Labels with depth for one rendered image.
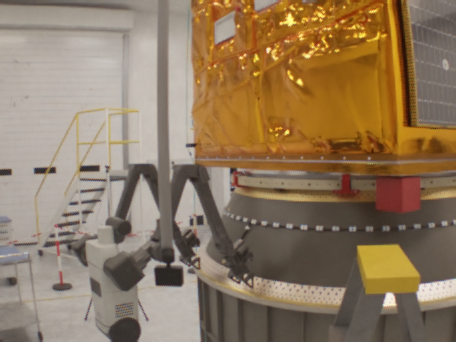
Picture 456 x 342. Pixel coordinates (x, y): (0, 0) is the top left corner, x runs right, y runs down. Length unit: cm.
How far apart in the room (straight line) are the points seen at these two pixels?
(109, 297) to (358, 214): 120
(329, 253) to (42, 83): 820
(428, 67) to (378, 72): 24
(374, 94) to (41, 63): 845
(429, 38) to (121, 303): 175
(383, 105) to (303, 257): 82
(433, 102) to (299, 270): 98
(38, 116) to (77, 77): 121
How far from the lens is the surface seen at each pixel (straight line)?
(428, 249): 211
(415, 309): 125
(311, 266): 205
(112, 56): 990
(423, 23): 190
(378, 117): 172
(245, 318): 226
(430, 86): 185
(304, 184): 214
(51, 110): 947
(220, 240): 197
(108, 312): 195
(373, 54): 177
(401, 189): 175
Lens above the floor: 186
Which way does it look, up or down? 2 degrees down
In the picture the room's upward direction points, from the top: 1 degrees counter-clockwise
